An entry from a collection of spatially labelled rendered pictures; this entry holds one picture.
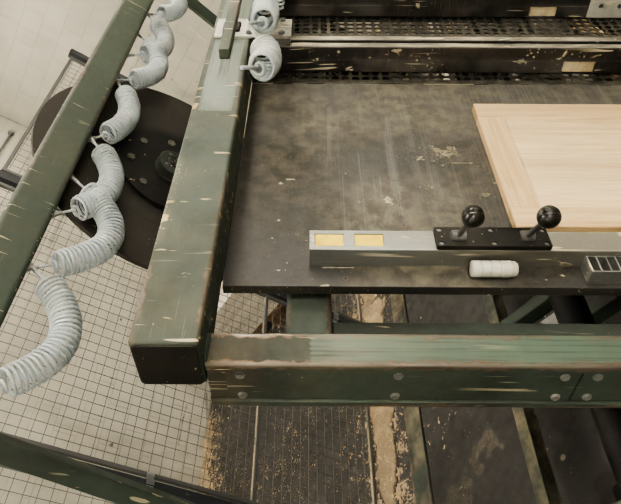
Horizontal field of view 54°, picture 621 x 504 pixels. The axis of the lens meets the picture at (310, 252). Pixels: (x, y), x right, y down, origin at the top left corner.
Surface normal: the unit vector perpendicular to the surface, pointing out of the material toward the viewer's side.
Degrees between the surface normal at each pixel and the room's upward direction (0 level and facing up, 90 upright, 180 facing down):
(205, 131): 58
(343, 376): 90
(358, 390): 90
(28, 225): 90
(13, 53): 90
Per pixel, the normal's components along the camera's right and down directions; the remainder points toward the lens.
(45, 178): 0.54, -0.60
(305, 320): 0.00, -0.72
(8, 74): 0.00, 0.69
